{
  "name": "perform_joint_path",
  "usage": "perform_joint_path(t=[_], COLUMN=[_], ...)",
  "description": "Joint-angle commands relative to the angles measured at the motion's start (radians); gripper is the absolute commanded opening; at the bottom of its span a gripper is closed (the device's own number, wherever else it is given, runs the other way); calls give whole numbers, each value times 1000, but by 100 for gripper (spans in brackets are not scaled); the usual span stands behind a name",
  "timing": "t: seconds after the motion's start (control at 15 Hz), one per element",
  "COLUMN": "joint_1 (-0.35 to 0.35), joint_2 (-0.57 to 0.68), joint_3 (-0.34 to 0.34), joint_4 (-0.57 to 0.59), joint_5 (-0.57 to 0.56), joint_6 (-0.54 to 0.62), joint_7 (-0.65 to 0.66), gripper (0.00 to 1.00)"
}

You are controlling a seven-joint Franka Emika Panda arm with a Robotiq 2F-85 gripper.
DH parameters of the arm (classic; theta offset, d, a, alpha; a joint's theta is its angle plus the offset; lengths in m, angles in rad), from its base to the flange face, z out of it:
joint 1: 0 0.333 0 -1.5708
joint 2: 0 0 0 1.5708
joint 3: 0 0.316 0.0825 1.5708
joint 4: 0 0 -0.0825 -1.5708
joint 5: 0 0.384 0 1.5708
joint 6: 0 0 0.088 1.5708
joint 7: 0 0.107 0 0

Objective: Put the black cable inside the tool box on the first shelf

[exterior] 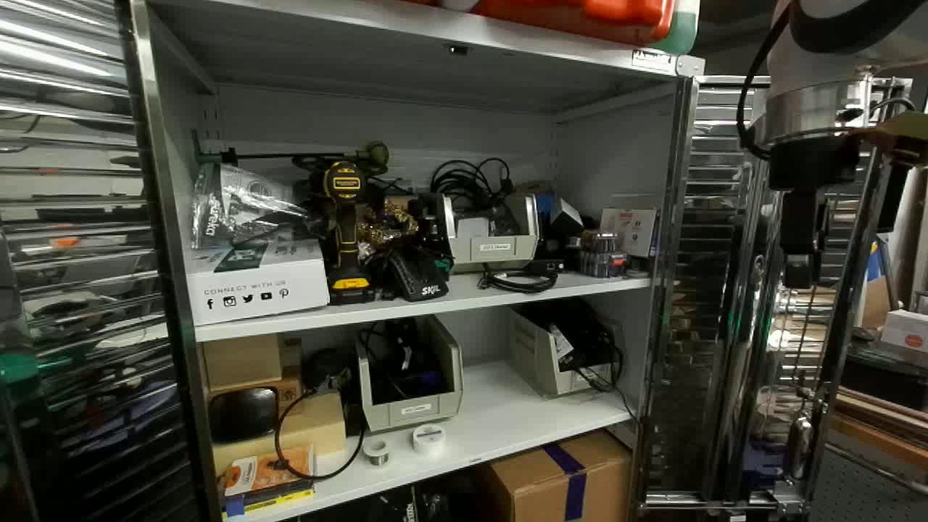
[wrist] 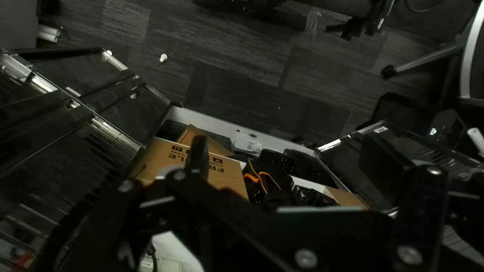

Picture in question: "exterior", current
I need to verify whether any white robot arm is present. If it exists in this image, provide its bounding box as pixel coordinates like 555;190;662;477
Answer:
736;0;928;286

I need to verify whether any grey bin middle shelf right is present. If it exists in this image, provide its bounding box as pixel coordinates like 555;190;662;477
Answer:
509;305;625;396

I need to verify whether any small white card box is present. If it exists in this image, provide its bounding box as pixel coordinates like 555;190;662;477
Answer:
601;207;658;258

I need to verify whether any white product box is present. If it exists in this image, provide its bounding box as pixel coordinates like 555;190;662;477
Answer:
190;239;330;325

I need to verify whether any cardboard box with purple tape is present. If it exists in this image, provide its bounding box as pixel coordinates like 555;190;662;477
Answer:
474;432;632;522

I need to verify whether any white metal shelving unit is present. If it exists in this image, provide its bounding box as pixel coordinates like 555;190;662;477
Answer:
129;0;706;522

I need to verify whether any black battery charger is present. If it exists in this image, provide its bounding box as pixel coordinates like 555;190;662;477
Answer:
381;196;451;302

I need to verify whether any pack of batteries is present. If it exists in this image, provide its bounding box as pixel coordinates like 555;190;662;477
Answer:
580;229;630;278

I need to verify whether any yellow black power drill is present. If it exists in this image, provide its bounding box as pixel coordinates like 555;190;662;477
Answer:
297;141;390;305

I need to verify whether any white tape roll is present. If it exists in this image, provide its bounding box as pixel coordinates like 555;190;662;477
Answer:
409;423;446;454

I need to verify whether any grey tape roll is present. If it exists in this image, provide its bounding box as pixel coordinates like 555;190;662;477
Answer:
364;441;390;465

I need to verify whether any tan cardboard boxes stack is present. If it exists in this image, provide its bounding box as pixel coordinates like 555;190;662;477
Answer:
201;335;345;471

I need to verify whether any clear plastic bag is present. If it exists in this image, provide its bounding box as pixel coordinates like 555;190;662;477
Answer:
191;162;304;249

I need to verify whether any black round device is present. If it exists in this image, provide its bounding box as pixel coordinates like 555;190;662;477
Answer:
208;386;278;444

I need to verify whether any orange book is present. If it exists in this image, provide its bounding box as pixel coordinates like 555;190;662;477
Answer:
217;447;313;516

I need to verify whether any orange container on top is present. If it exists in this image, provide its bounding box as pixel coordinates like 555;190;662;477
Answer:
414;0;701;55

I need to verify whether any black thin cable loop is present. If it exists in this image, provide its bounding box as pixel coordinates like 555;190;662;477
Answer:
271;376;369;484

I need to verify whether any chrome wire rack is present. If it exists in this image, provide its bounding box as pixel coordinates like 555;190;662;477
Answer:
635;74;910;522

